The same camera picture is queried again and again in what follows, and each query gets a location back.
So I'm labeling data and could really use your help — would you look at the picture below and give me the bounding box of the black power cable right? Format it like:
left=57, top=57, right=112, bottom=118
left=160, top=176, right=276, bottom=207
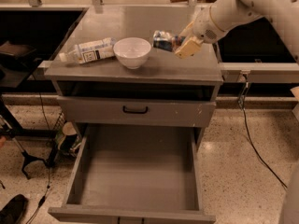
left=237, top=73, right=289, bottom=191

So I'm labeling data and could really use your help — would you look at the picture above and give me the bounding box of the wire basket with cups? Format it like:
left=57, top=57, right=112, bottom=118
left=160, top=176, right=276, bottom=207
left=54, top=121, right=81, bottom=157

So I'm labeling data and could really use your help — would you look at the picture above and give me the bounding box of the grey drawer cabinet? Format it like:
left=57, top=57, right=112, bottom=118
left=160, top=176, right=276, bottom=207
left=44, top=5, right=224, bottom=224

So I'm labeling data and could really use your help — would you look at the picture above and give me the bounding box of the clear plastic water bottle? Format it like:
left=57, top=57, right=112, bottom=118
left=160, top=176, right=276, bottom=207
left=59, top=37, right=116, bottom=64

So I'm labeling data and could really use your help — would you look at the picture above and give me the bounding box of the black tripod stand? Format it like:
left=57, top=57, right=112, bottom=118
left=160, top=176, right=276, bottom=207
left=0, top=115, right=47, bottom=179

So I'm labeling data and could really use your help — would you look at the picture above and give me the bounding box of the black drawer handle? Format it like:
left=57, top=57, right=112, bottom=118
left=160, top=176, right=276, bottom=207
left=122, top=105, right=149, bottom=115

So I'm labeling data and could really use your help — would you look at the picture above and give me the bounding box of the black cable left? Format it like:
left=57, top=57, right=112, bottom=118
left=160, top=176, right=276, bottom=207
left=26, top=75, right=54, bottom=224

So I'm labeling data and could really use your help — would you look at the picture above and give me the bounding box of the black side table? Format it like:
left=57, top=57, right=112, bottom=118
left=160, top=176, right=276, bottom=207
left=0, top=41, right=42, bottom=89

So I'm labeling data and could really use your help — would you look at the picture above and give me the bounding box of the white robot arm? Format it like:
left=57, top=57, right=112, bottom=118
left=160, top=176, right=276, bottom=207
left=175, top=0, right=299, bottom=60

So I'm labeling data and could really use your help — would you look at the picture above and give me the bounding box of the white ceramic bowl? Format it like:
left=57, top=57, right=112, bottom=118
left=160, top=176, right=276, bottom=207
left=113, top=37, right=151, bottom=69

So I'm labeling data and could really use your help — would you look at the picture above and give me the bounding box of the grey open middle drawer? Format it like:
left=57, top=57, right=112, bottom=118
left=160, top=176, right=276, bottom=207
left=49, top=124, right=216, bottom=224

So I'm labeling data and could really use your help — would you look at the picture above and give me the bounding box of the blue silver redbull can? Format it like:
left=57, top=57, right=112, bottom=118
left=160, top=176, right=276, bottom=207
left=152, top=31, right=185, bottom=52

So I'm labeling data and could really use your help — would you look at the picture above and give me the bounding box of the black shoe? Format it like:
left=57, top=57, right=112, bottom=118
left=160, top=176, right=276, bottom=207
left=0, top=194, right=28, bottom=224

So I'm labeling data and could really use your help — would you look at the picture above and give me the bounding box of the metal rail frame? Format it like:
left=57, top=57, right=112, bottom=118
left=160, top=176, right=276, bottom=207
left=220, top=63, right=299, bottom=84

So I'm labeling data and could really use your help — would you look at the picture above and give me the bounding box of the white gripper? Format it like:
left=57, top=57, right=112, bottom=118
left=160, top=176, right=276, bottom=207
left=175, top=7, right=225, bottom=59

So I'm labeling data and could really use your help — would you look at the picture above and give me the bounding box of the grey top drawer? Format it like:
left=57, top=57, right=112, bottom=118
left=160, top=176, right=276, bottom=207
left=58, top=96, right=216, bottom=127

